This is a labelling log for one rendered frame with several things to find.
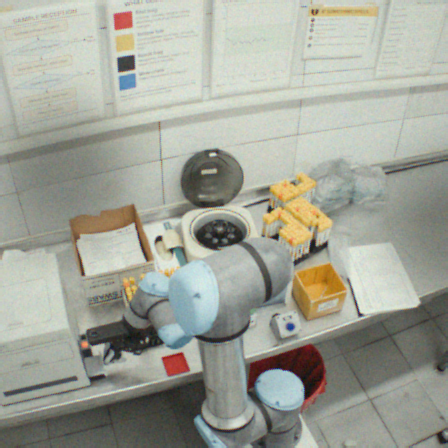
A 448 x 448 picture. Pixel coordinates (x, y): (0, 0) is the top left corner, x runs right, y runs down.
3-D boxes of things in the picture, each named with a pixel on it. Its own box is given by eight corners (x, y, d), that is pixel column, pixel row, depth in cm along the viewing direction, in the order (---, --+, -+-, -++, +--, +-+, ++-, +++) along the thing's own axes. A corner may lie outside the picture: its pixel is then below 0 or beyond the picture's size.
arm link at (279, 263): (299, 210, 92) (218, 279, 135) (249, 232, 87) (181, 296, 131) (329, 268, 90) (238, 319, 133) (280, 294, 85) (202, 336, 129)
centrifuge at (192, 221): (192, 295, 166) (191, 269, 158) (179, 232, 188) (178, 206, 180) (264, 285, 170) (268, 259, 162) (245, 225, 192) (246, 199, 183)
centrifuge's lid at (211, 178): (179, 155, 167) (177, 144, 174) (183, 219, 182) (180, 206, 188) (245, 148, 171) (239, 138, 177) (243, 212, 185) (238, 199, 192)
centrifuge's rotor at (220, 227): (200, 262, 170) (200, 247, 165) (193, 230, 181) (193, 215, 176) (247, 256, 172) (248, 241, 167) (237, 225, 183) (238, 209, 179)
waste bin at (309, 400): (245, 461, 207) (252, 420, 177) (217, 396, 232) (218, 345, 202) (322, 433, 217) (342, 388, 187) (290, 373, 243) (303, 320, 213)
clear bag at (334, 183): (317, 220, 195) (324, 181, 182) (289, 195, 205) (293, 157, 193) (362, 197, 206) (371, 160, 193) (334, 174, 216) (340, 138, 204)
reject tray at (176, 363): (167, 376, 143) (167, 375, 143) (161, 358, 148) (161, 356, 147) (190, 370, 145) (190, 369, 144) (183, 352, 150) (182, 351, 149)
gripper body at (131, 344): (139, 357, 138) (156, 331, 133) (111, 355, 133) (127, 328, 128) (132, 337, 144) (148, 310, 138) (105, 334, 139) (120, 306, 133)
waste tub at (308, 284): (306, 322, 159) (311, 302, 152) (289, 292, 168) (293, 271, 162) (342, 310, 163) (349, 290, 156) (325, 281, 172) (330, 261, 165)
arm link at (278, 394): (309, 417, 119) (317, 388, 111) (266, 443, 114) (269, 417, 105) (281, 385, 127) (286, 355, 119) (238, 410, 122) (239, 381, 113)
